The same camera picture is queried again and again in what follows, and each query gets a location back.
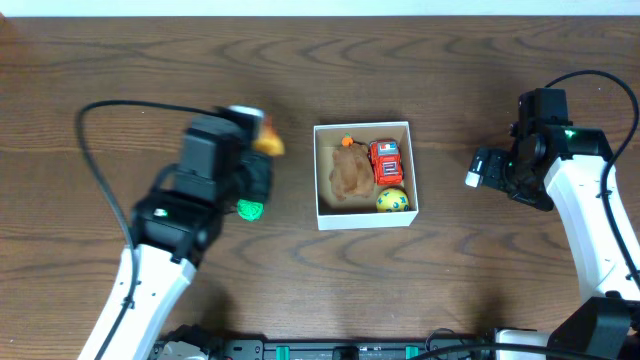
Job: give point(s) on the white cardboard box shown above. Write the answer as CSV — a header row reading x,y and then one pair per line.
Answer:
x,y
357,212

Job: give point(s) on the green ridged ball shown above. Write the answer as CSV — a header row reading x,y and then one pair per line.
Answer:
x,y
249,210

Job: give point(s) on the red toy fire truck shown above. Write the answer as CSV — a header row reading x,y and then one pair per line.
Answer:
x,y
386,162

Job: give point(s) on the yellow letter ball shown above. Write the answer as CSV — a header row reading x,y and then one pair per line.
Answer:
x,y
392,200

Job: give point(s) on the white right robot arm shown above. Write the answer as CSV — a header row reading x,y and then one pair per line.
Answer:
x,y
554,165

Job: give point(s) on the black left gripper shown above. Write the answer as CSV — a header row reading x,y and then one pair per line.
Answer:
x,y
257,176

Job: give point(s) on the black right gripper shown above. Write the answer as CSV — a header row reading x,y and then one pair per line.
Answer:
x,y
497,159

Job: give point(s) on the brown plush bear toy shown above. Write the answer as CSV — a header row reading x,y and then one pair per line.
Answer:
x,y
352,174

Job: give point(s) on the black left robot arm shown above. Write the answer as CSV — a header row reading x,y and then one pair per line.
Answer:
x,y
175,223

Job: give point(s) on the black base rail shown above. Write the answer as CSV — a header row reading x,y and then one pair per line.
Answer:
x,y
194,342

